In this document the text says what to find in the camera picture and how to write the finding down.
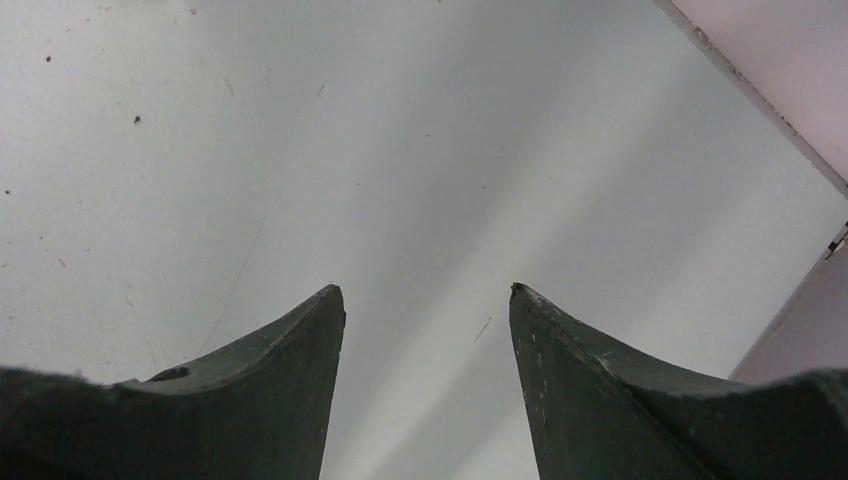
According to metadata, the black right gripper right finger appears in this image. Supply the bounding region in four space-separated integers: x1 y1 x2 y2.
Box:
509 283 847 479

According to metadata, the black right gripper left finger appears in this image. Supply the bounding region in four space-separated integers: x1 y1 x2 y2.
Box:
1 285 346 479

